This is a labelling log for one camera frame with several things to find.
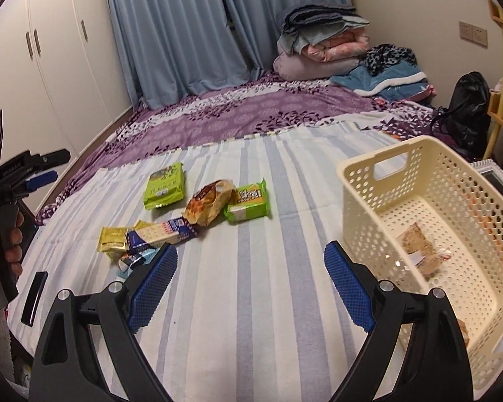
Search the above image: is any silver framed mirror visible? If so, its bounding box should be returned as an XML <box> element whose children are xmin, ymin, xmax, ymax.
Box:
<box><xmin>469</xmin><ymin>160</ymin><xmax>503</xmax><ymax>218</ymax></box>

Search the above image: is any clear yellow-edged snack packet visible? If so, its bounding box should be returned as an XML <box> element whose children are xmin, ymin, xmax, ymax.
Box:
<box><xmin>117</xmin><ymin>247</ymin><xmax>161</xmax><ymax>279</ymax></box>

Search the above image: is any dark blue folded blanket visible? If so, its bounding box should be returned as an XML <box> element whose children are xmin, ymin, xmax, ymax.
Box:
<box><xmin>282</xmin><ymin>4</ymin><xmax>370</xmax><ymax>35</ymax></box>

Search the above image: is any blue striped blanket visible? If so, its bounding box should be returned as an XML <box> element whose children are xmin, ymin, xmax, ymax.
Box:
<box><xmin>6</xmin><ymin>121</ymin><xmax>479</xmax><ymax>402</ymax></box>

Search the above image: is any cream perforated plastic basket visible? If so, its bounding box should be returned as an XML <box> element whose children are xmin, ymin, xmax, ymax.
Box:
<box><xmin>336</xmin><ymin>135</ymin><xmax>503</xmax><ymax>394</ymax></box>

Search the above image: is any pale blue folded blanket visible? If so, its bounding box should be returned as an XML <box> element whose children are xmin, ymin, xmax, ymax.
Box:
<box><xmin>277</xmin><ymin>23</ymin><xmax>372</xmax><ymax>56</ymax></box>

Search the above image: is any person's left hand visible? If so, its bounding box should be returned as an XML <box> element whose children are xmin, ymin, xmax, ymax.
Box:
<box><xmin>0</xmin><ymin>210</ymin><xmax>24</xmax><ymax>300</ymax></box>

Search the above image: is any green snack packet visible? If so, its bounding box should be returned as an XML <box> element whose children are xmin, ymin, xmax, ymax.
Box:
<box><xmin>144</xmin><ymin>162</ymin><xmax>185</xmax><ymax>211</ymax></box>
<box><xmin>223</xmin><ymin>179</ymin><xmax>272</xmax><ymax>224</ymax></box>

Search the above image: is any white wardrobe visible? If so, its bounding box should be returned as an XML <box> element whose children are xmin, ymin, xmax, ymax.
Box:
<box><xmin>0</xmin><ymin>0</ymin><xmax>131</xmax><ymax>218</ymax></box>

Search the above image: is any wall socket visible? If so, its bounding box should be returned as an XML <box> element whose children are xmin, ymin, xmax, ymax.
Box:
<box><xmin>458</xmin><ymin>20</ymin><xmax>489</xmax><ymax>46</ymax></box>

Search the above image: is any blue fleece blanket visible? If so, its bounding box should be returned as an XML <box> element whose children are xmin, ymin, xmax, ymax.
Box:
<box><xmin>330</xmin><ymin>63</ymin><xmax>431</xmax><ymax>102</ymax></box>

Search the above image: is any blue cracker packet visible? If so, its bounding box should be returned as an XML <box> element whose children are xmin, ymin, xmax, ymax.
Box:
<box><xmin>126</xmin><ymin>216</ymin><xmax>200</xmax><ymax>257</ymax></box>

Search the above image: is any black bag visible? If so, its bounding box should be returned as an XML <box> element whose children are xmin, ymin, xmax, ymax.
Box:
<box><xmin>430</xmin><ymin>71</ymin><xmax>492</xmax><ymax>160</ymax></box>

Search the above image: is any purple floral bedsheet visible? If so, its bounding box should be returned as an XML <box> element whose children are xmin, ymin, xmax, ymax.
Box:
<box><xmin>33</xmin><ymin>71</ymin><xmax>445</xmax><ymax>227</ymax></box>

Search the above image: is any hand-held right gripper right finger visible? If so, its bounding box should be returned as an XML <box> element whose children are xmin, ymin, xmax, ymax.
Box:
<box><xmin>324</xmin><ymin>241</ymin><xmax>474</xmax><ymax>402</ymax></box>

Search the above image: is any leopard print cloth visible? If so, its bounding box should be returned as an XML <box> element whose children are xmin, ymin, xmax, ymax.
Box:
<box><xmin>361</xmin><ymin>44</ymin><xmax>418</xmax><ymax>77</ymax></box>

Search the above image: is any black phone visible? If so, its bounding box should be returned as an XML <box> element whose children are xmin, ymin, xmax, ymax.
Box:
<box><xmin>21</xmin><ymin>272</ymin><xmax>49</xmax><ymax>326</ymax></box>

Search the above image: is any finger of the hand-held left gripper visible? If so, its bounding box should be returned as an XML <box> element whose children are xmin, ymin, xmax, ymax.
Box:
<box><xmin>9</xmin><ymin>170</ymin><xmax>58</xmax><ymax>195</ymax></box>
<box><xmin>2</xmin><ymin>149</ymin><xmax>71</xmax><ymax>177</ymax></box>

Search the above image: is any lilac folded quilt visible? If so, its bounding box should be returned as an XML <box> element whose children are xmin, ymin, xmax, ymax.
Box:
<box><xmin>273</xmin><ymin>52</ymin><xmax>362</xmax><ymax>81</ymax></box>

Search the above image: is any pink folded quilt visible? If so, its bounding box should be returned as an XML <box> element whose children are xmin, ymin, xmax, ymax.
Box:
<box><xmin>301</xmin><ymin>35</ymin><xmax>370</xmax><ymax>63</ymax></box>

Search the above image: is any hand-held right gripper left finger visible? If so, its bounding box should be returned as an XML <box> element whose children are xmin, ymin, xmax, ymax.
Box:
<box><xmin>29</xmin><ymin>243</ymin><xmax>179</xmax><ymax>402</ymax></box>

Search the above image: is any orange snack bag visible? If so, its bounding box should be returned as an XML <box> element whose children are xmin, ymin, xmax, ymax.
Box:
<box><xmin>182</xmin><ymin>179</ymin><xmax>237</xmax><ymax>227</ymax></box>

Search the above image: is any yellow snack packet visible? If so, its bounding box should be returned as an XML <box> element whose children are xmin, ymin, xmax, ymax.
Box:
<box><xmin>98</xmin><ymin>226</ymin><xmax>135</xmax><ymax>257</ymax></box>

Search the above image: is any brown pastry packet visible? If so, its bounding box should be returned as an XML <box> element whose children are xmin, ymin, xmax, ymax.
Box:
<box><xmin>396</xmin><ymin>223</ymin><xmax>454</xmax><ymax>282</ymax></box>

